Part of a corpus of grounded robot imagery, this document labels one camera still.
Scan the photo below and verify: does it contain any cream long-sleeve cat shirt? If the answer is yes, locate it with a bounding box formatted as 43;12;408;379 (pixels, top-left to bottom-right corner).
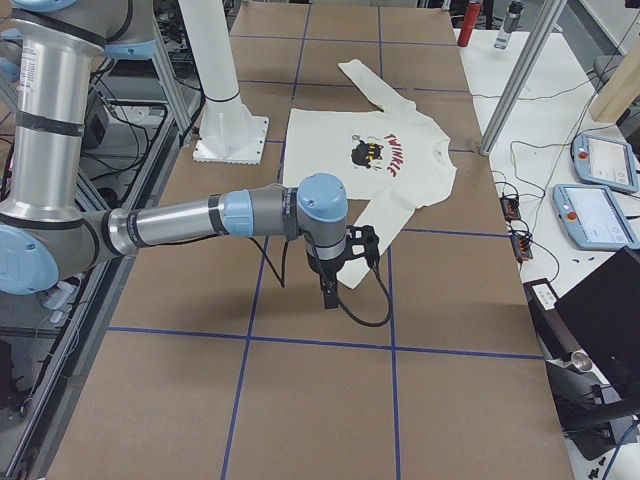
280;58;459;290

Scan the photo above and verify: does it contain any far blue teach pendant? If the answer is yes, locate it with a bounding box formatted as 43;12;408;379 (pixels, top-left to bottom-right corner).
571;133;639;194

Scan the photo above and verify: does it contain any lower red circuit board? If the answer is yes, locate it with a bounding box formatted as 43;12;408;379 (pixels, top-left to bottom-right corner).
510;232;533;264

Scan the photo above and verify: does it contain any blue teach pendant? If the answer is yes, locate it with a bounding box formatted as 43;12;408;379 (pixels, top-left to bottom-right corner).
571;133;639;194
552;184;639;251

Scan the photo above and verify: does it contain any wooden beam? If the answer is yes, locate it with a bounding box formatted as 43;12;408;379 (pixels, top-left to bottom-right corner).
589;0;640;125

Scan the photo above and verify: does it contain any clear grey-capped bottle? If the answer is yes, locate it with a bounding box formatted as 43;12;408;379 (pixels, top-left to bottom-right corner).
494;0;524;50

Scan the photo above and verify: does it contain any red circuit board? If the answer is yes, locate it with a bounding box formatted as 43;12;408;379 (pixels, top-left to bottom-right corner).
500;195;521;222
510;232;533;264

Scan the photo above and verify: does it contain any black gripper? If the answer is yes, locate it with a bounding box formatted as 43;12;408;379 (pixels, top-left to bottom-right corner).
306;243;347;308

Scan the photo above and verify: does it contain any aluminium frame post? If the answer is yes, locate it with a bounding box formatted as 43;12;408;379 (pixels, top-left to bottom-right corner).
479;0;567;156

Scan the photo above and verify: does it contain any aluminium frame cabinet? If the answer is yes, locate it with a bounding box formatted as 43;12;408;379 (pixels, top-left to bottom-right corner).
1;42;199;479

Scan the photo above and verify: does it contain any near blue teach pendant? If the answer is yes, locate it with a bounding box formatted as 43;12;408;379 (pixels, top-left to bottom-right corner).
552;184;639;251

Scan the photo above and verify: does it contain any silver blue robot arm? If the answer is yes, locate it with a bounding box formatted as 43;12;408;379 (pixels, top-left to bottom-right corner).
1;1;353;308

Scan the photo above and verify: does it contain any black box under table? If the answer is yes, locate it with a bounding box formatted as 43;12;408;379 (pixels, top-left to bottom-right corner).
82;93;109;149

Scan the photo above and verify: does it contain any white pedestal column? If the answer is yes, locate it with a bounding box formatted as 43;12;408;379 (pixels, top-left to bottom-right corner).
179;0;269;165

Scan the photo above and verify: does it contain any upper red circuit board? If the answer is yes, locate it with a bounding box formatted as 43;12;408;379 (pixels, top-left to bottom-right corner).
500;195;521;222

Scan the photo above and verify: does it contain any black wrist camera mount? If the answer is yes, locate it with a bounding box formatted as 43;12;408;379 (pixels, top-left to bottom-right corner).
345;225;380;269

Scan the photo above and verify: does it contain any red water bottle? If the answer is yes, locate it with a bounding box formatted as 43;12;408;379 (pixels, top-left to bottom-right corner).
457;0;482;48

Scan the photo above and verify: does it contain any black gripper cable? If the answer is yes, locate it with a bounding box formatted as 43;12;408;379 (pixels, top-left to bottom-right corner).
249;234;393;328

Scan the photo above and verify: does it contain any white power strip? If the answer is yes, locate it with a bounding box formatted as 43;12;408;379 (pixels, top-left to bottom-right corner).
39;275;82;325

